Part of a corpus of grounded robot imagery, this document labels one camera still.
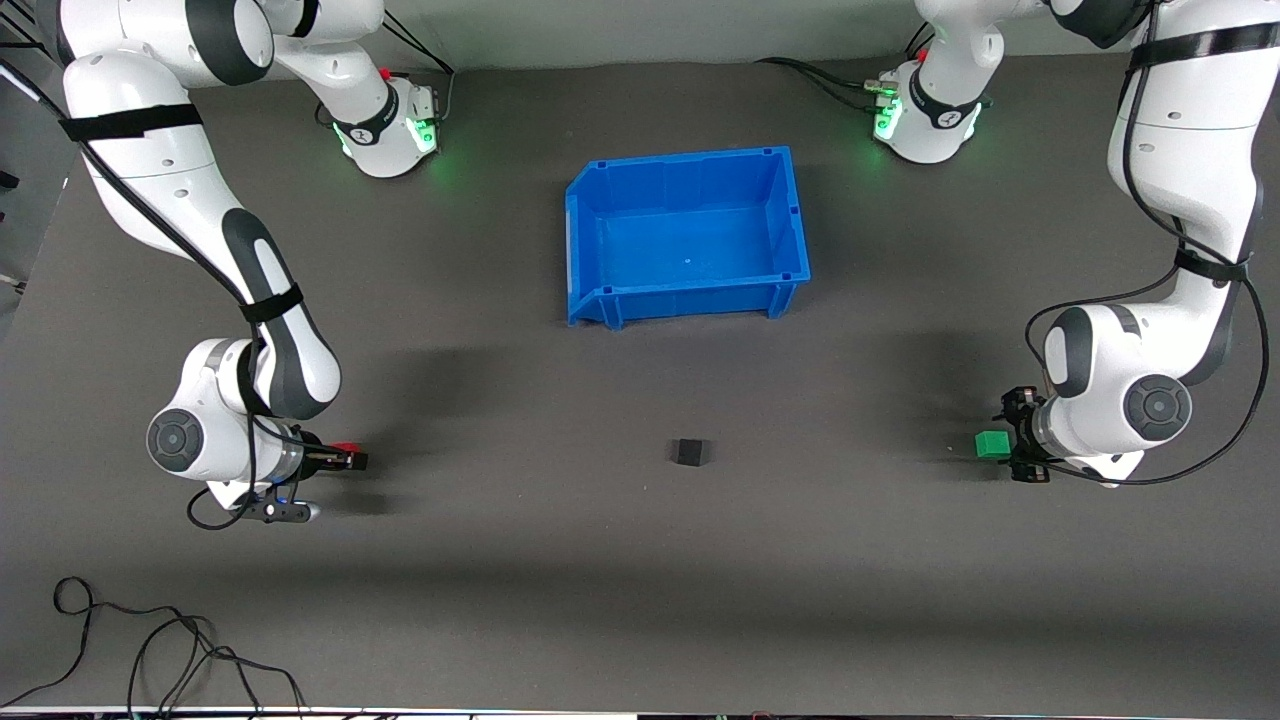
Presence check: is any grey table mat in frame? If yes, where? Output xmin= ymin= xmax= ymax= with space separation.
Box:
xmin=0 ymin=35 xmax=1280 ymax=713

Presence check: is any blue plastic storage bin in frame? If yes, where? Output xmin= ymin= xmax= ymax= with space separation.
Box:
xmin=565 ymin=146 xmax=812 ymax=331

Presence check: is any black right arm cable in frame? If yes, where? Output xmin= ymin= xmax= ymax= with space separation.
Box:
xmin=0 ymin=55 xmax=301 ymax=531

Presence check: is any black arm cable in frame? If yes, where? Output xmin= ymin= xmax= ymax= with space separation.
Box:
xmin=1025 ymin=0 xmax=1271 ymax=488
xmin=0 ymin=55 xmax=301 ymax=531

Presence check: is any loose black cable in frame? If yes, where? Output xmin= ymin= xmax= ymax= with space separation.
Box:
xmin=0 ymin=577 xmax=216 ymax=707
xmin=128 ymin=615 xmax=307 ymax=719

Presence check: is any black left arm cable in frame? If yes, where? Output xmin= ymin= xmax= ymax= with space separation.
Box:
xmin=1025 ymin=0 xmax=1271 ymax=488

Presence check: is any black left base cable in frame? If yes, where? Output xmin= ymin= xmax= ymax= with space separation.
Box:
xmin=790 ymin=62 xmax=889 ymax=111
xmin=755 ymin=57 xmax=886 ymax=96

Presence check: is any black base cable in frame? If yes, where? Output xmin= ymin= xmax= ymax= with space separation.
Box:
xmin=790 ymin=62 xmax=889 ymax=111
xmin=375 ymin=12 xmax=457 ymax=126
xmin=755 ymin=57 xmax=886 ymax=96

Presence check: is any black right base cable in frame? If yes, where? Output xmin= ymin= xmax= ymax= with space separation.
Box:
xmin=375 ymin=12 xmax=457 ymax=126

